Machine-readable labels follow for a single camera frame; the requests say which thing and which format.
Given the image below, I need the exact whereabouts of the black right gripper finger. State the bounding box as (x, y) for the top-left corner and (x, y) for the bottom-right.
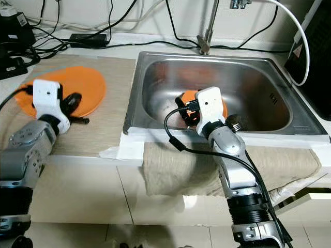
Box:
(175, 96), (189, 123)

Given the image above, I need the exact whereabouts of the orange plastic bowl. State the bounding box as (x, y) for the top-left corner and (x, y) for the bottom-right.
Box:
(181, 90), (228, 125)

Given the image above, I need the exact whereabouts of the orange plastic plate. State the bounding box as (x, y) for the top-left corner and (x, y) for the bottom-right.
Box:
(14, 66), (107, 118)

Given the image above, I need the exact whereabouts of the beige woven counter mat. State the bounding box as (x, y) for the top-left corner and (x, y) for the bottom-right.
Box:
(0, 54), (138, 156)

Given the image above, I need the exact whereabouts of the beige hanging towel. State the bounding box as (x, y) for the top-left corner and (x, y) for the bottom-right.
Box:
(142, 142), (322, 198)

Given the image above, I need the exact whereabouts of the flat black power adapter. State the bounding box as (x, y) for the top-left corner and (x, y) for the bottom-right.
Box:
(70, 34), (109, 48)

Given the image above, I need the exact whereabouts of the black power strip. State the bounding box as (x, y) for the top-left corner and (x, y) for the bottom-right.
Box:
(0, 54), (32, 78)

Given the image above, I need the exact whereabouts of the steel sink faucet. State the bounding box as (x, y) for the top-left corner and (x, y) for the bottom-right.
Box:
(197, 0), (220, 55)

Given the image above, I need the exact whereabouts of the stainless steel sink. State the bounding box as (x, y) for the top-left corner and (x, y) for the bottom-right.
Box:
(123, 51), (330, 136)

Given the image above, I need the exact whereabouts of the black charger with white labels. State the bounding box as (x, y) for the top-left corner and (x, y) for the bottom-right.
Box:
(0, 8), (38, 52)

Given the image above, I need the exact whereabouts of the black appliance with warning label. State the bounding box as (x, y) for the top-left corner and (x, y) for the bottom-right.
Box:
(284, 0), (331, 120)

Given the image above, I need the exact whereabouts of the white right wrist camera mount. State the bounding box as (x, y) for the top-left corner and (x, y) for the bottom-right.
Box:
(195, 87), (227, 136)

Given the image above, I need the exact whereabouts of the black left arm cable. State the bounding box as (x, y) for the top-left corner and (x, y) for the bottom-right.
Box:
(0, 85), (34, 109)

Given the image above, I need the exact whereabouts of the chrome wall tap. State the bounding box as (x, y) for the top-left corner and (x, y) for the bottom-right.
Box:
(230, 0), (254, 8)

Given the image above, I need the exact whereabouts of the white corrugated hose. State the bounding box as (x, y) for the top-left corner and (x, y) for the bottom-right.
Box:
(274, 178), (331, 203)

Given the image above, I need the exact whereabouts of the smooth white water hose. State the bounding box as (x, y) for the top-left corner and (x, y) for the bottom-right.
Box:
(264, 0), (311, 86)

